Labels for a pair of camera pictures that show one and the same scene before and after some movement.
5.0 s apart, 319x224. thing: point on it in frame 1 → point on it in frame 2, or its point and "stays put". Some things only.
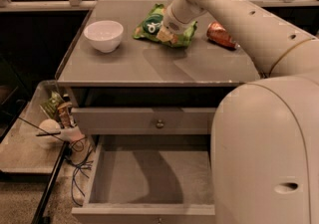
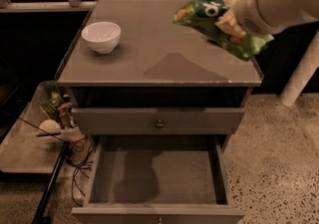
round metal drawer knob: x=159 y=124 stays put
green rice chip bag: x=151 y=25 → x=206 y=9
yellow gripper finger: x=166 y=35 → x=230 y=26
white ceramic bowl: x=105 y=35 stays put
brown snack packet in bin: x=65 y=116 stays put
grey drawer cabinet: x=120 y=85 stays put
